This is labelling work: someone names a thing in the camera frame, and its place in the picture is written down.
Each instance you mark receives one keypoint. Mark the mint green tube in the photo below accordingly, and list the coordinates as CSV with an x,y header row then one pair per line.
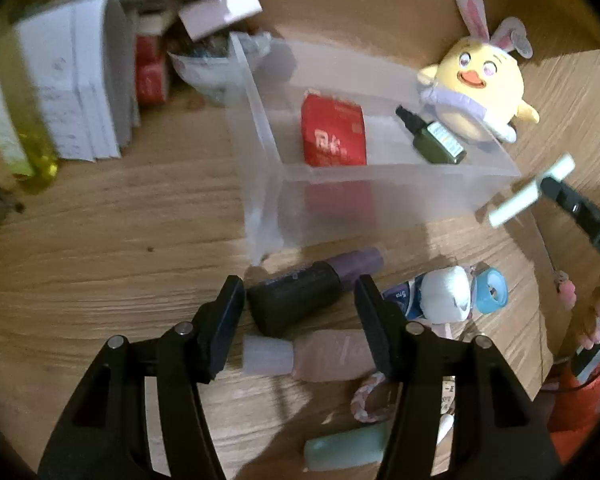
x,y
340,450

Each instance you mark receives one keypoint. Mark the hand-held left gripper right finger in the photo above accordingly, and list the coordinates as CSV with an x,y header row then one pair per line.
x,y
375,320

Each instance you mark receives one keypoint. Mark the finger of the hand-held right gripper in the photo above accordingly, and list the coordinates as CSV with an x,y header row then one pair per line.
x,y
572,205

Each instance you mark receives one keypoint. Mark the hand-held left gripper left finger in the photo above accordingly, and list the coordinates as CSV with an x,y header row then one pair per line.
x,y
229,312

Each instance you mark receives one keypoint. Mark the orange clothing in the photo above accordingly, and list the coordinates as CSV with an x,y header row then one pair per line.
x,y
580,410

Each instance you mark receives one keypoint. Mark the stack of white papers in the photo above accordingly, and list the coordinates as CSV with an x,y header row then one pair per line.
x,y
75,80

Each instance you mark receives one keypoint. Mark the light green slim tube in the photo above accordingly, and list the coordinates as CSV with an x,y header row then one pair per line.
x,y
515,202

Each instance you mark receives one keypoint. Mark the small blue box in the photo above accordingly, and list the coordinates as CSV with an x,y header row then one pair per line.
x,y
397,297

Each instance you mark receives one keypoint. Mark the red books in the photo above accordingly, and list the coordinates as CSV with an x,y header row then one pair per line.
x,y
150,75

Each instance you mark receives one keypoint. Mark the pale pink box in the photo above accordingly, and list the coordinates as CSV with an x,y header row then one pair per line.
x,y
215,12

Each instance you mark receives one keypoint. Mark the pale pink tube white cap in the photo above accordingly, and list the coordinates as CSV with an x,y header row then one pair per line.
x,y
325,355

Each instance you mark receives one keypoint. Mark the yellow chick plush toy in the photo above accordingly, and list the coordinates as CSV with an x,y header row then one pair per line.
x,y
475,90

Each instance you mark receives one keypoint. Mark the red flat packet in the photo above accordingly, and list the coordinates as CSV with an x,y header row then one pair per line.
x,y
332,130

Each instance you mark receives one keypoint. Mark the black and purple bottle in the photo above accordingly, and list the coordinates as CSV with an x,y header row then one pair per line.
x,y
290,295

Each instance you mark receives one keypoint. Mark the clear plastic storage bin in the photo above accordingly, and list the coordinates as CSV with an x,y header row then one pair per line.
x,y
260,185

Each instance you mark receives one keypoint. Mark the white bowl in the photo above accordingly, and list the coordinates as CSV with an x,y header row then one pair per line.
x,y
205,75

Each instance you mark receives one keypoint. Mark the dark green spray bottle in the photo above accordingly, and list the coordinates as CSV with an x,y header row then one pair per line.
x,y
437,142

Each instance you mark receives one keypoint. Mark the yellow liquid bottle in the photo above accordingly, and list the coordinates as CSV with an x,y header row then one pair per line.
x,y
35,160

